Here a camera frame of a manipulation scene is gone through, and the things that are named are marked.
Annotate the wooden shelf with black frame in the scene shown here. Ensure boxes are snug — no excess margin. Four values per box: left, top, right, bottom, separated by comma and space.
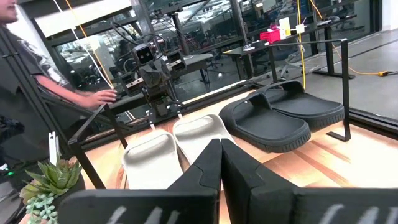
67, 38, 352, 190

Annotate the black office desk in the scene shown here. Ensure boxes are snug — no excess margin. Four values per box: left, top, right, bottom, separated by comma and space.
222, 17, 357, 78

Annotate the person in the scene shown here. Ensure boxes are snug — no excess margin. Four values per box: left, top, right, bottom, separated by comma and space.
0, 0, 118, 175

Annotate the red box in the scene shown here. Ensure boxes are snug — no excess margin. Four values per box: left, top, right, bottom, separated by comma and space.
259, 28, 282, 44

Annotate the grey rubber slide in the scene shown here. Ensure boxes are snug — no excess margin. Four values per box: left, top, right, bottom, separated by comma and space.
120, 129, 185, 190
172, 113, 238, 166

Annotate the potted artificial succulent plant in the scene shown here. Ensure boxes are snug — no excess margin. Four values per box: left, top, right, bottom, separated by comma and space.
19, 158, 86, 224

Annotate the black rubber slide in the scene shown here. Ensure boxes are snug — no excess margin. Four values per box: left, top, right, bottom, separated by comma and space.
257, 80, 346, 130
218, 92, 312, 154

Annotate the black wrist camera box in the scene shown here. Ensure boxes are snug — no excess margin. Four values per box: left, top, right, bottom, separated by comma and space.
132, 43, 156, 67

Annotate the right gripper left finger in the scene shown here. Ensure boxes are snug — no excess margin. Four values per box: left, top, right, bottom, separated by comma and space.
167, 138, 223, 191

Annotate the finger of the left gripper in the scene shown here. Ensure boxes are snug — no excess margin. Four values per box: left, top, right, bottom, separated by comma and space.
170, 101, 185, 121
146, 107, 157, 131

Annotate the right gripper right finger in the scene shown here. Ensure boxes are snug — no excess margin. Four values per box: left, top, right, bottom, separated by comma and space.
220, 138, 296, 224

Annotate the black aluminium rig frame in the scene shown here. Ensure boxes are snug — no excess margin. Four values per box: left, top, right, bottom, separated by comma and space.
0, 27, 398, 150

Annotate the yellow cable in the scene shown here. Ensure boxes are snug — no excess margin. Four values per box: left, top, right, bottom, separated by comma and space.
297, 0, 398, 90

